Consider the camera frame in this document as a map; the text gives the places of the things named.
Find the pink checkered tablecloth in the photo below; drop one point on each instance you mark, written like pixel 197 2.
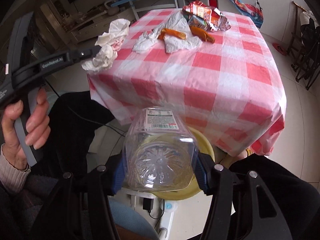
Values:
pixel 229 90

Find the white wall cabinet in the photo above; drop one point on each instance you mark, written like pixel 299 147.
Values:
pixel 279 18

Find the pink kettlebell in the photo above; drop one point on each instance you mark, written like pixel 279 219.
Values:
pixel 111 10

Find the wooden chair with clothes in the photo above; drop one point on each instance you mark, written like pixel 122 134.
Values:
pixel 296 47

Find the large white crumpled paper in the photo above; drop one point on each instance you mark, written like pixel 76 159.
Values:
pixel 172 44

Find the colourful hanging bag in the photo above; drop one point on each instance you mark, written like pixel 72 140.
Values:
pixel 255 13

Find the red white snack bag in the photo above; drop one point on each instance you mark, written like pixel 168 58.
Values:
pixel 205 17

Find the clear plastic bottle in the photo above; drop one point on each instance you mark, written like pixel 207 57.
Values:
pixel 159 151

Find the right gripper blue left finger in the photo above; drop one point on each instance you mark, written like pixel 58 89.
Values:
pixel 118 176

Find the knit sleeve left forearm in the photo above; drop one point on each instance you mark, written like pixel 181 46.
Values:
pixel 12 179

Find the person's left hand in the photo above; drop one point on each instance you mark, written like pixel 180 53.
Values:
pixel 25 127

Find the red floor dish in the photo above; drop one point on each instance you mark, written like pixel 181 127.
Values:
pixel 279 48

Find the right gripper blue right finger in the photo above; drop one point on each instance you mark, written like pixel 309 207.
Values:
pixel 202 170

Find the white paper wad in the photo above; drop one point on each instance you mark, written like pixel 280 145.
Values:
pixel 110 43

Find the cream tv cabinet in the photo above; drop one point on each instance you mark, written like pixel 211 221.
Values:
pixel 97 25

